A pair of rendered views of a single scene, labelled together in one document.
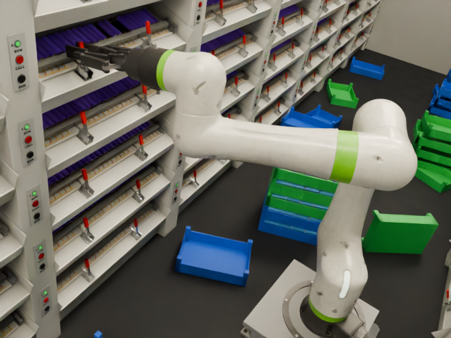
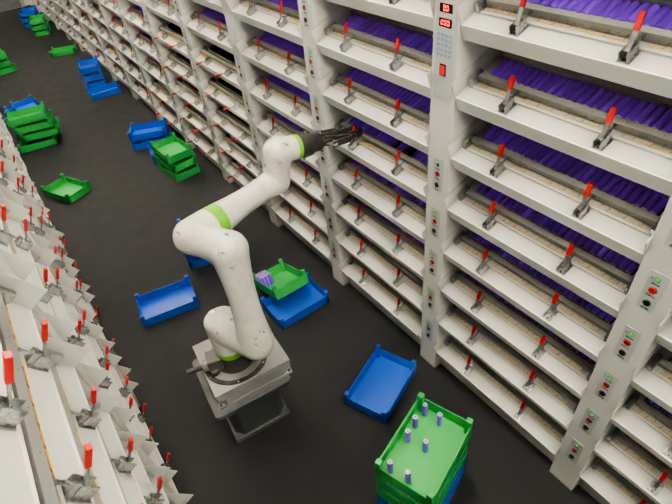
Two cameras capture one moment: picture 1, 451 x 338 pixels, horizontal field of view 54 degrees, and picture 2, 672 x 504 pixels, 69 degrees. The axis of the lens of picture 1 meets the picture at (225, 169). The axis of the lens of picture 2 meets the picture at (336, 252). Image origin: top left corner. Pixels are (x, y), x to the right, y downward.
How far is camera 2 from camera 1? 2.29 m
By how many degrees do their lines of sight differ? 89
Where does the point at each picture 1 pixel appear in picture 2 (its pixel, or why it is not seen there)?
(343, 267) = (217, 311)
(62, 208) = (346, 213)
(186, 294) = (351, 356)
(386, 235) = not seen: outside the picture
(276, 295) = not seen: hidden behind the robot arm
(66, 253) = (350, 245)
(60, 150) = (345, 178)
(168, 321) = (331, 340)
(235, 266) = (369, 402)
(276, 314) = not seen: hidden behind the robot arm
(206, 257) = (386, 381)
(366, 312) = (219, 387)
